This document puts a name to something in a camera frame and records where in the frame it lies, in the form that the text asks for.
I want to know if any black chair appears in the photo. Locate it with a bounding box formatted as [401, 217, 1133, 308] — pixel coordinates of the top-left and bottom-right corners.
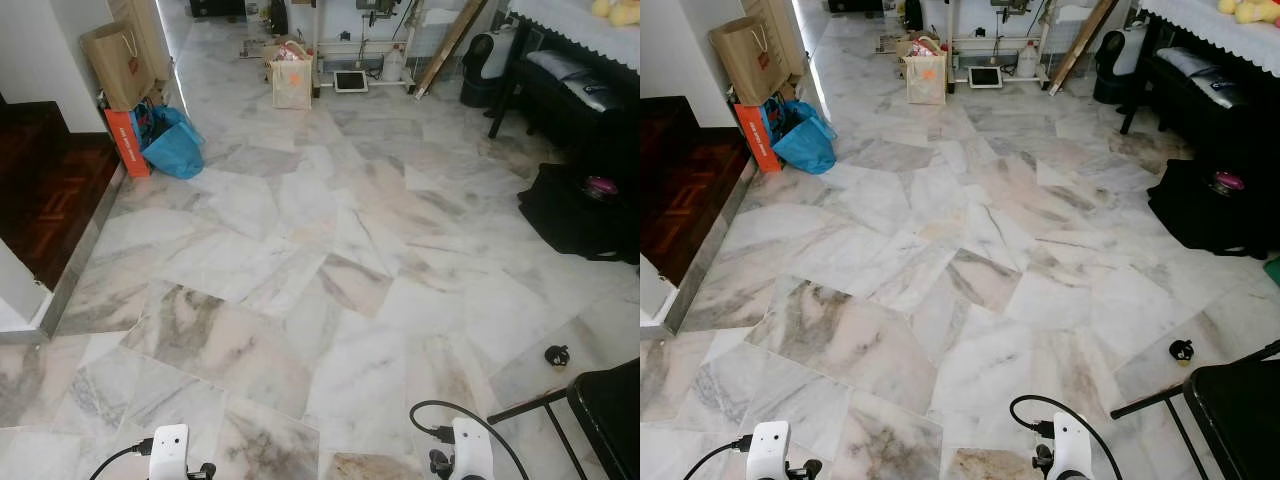
[488, 358, 641, 480]
[1110, 340, 1280, 480]

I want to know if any black fabric bag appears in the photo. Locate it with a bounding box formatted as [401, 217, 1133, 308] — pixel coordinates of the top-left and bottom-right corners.
[1147, 158, 1280, 261]
[517, 163, 641, 266]

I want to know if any blue plastic bag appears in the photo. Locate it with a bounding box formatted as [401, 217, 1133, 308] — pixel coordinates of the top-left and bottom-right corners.
[768, 98, 838, 176]
[138, 98, 207, 181]

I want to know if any orange box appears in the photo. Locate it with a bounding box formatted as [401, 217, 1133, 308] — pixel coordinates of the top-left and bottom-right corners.
[104, 108, 152, 179]
[734, 103, 783, 174]

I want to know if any black bench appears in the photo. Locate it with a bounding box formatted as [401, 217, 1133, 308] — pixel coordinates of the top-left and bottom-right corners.
[1120, 45, 1280, 161]
[488, 48, 641, 171]

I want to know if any black bin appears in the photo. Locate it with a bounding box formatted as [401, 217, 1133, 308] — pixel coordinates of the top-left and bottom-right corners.
[1092, 28, 1151, 105]
[459, 30, 521, 109]

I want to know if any beige shopping bag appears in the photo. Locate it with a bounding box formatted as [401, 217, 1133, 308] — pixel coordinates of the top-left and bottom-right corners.
[897, 35, 949, 106]
[263, 40, 316, 111]

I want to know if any brown paper bag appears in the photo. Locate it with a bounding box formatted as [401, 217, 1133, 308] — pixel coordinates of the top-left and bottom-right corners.
[710, 15, 791, 108]
[80, 20, 161, 113]

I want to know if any wooden plank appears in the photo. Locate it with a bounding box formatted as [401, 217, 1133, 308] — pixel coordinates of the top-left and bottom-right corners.
[1047, 0, 1121, 97]
[414, 0, 491, 100]

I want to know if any white lace tablecloth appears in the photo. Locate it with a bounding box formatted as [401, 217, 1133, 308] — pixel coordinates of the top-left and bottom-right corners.
[1138, 0, 1280, 76]
[508, 0, 641, 71]

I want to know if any yellow plush toy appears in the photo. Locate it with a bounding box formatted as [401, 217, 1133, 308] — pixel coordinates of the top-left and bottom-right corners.
[1217, 0, 1280, 26]
[590, 0, 641, 28]

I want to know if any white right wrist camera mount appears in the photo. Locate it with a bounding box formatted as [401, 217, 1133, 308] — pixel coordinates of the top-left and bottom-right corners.
[1050, 411, 1096, 480]
[450, 417, 497, 480]

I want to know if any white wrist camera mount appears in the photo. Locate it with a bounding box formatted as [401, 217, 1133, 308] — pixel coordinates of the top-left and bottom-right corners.
[1050, 411, 1096, 480]
[148, 424, 191, 480]
[747, 420, 791, 480]
[450, 417, 497, 480]

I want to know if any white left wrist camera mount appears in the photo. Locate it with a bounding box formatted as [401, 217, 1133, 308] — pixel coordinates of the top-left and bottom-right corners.
[148, 424, 191, 480]
[747, 420, 791, 480]

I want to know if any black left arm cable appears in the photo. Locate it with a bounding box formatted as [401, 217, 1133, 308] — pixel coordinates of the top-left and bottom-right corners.
[88, 438, 156, 480]
[685, 434, 753, 480]

